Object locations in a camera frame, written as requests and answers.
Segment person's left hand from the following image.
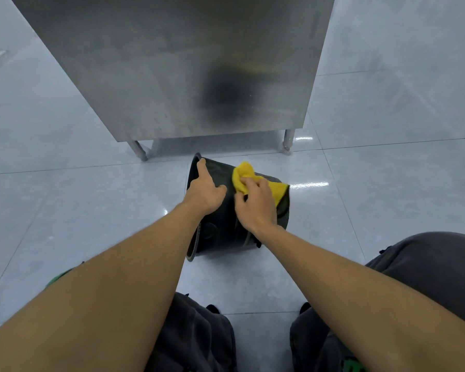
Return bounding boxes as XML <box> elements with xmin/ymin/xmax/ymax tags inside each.
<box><xmin>183</xmin><ymin>158</ymin><xmax>228</xmax><ymax>217</ymax></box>

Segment stainless steel cabinet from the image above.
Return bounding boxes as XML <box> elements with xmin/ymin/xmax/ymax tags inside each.
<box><xmin>9</xmin><ymin>0</ymin><xmax>336</xmax><ymax>143</ymax></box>

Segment green garment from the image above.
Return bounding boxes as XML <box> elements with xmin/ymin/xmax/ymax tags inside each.
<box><xmin>44</xmin><ymin>262</ymin><xmax>85</xmax><ymax>288</ymax></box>

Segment person's right forearm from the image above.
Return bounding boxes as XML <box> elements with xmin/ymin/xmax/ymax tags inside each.
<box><xmin>256</xmin><ymin>224</ymin><xmax>465</xmax><ymax>372</ymax></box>

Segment steel cabinet leg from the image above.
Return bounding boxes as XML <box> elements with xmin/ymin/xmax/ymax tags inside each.
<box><xmin>281</xmin><ymin>129</ymin><xmax>297</xmax><ymax>154</ymax></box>
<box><xmin>127</xmin><ymin>140</ymin><xmax>149</xmax><ymax>162</ymax></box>

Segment person's right hand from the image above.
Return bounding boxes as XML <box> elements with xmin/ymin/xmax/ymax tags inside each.
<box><xmin>234</xmin><ymin>177</ymin><xmax>278</xmax><ymax>235</ymax></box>

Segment dark grey trousers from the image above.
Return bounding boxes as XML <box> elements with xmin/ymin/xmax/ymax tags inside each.
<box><xmin>144</xmin><ymin>231</ymin><xmax>465</xmax><ymax>372</ymax></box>

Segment person's left forearm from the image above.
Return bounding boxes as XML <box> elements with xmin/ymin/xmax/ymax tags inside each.
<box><xmin>0</xmin><ymin>201</ymin><xmax>207</xmax><ymax>372</ymax></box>

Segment black plastic bucket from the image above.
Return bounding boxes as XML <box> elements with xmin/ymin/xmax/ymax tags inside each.
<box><xmin>185</xmin><ymin>153</ymin><xmax>291</xmax><ymax>262</ymax></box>

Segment yellow cleaning cloth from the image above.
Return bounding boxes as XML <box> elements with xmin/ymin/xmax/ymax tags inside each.
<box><xmin>232</xmin><ymin>162</ymin><xmax>290</xmax><ymax>220</ymax></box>

